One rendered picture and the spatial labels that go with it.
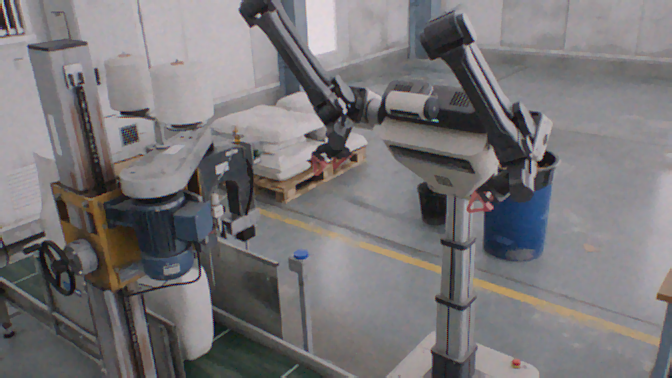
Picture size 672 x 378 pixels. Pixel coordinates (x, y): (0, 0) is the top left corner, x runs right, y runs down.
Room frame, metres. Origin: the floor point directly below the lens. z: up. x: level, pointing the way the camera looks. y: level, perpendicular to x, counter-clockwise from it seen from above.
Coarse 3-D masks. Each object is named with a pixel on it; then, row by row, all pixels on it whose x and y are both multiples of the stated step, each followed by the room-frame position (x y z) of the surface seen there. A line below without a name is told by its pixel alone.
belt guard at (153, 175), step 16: (208, 128) 1.97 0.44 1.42; (176, 144) 1.81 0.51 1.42; (192, 144) 1.80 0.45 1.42; (208, 144) 1.92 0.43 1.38; (144, 160) 1.67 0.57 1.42; (160, 160) 1.66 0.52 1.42; (176, 160) 1.66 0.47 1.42; (192, 160) 1.69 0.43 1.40; (128, 176) 1.54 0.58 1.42; (144, 176) 1.53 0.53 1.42; (160, 176) 1.53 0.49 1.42; (176, 176) 1.55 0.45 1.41; (128, 192) 1.52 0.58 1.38; (144, 192) 1.50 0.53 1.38; (160, 192) 1.51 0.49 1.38
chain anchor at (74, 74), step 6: (66, 66) 1.63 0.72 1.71; (72, 66) 1.65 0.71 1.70; (78, 66) 1.66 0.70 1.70; (66, 72) 1.63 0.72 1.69; (72, 72) 1.64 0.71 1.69; (78, 72) 1.66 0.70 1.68; (66, 78) 1.63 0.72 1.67; (72, 78) 1.63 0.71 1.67; (78, 78) 1.65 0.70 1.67; (84, 78) 1.65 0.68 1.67; (72, 84) 1.63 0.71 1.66; (84, 84) 1.66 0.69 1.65
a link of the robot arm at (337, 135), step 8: (336, 104) 1.79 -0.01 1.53; (344, 104) 1.82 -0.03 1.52; (344, 112) 1.80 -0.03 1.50; (328, 120) 1.83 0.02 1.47; (336, 120) 1.78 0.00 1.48; (328, 128) 1.76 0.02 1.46; (336, 128) 1.74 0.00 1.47; (344, 128) 1.77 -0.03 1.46; (328, 136) 1.73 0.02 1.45; (336, 136) 1.72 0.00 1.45; (344, 136) 1.73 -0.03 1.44; (336, 144) 1.73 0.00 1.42; (344, 144) 1.72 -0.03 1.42
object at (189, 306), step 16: (192, 272) 2.08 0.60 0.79; (144, 288) 2.18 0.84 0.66; (176, 288) 2.05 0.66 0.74; (192, 288) 2.05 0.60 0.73; (208, 288) 2.12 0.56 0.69; (160, 304) 2.10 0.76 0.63; (176, 304) 2.04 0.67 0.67; (192, 304) 2.04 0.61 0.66; (208, 304) 2.11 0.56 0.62; (176, 320) 2.04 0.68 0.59; (192, 320) 2.04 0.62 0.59; (208, 320) 2.09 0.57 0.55; (192, 336) 2.04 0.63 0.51; (208, 336) 2.08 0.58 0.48; (192, 352) 2.04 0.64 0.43
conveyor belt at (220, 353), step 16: (32, 256) 3.05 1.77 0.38; (0, 272) 2.88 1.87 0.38; (16, 272) 2.87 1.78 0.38; (32, 272) 2.87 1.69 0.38; (32, 288) 2.70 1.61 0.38; (224, 336) 2.20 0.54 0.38; (240, 336) 2.20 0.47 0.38; (208, 352) 2.10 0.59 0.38; (224, 352) 2.09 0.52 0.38; (240, 352) 2.09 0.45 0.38; (256, 352) 2.08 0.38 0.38; (272, 352) 2.08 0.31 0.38; (192, 368) 2.00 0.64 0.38; (208, 368) 1.99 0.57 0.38; (224, 368) 1.99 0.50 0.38; (240, 368) 1.98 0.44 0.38; (256, 368) 1.98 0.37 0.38; (272, 368) 1.97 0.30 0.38; (288, 368) 1.97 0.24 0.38; (304, 368) 1.96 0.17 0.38
